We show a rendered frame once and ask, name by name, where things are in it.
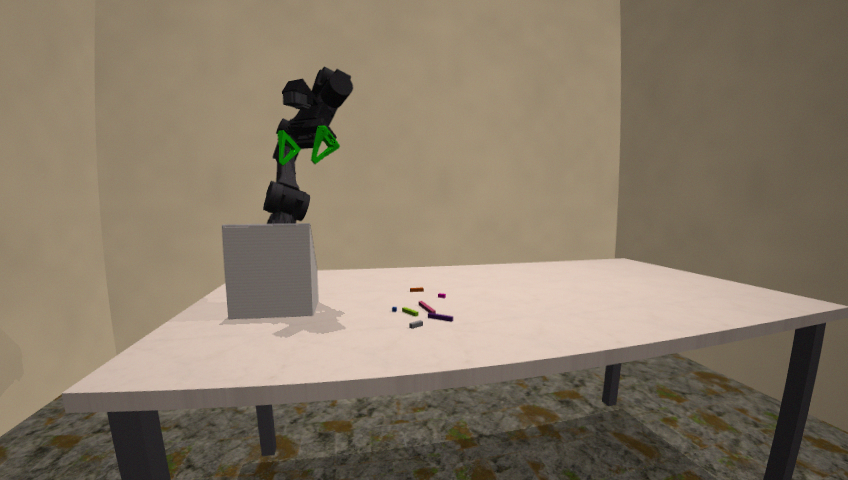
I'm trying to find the pink rod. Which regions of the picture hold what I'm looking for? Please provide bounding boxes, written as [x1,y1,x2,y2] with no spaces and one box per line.
[418,301,436,314]

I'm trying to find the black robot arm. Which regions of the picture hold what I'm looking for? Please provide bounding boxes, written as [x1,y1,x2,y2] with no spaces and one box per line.
[263,66,353,223]

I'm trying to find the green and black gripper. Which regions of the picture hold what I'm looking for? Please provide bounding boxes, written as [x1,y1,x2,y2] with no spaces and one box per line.
[277,113,340,166]

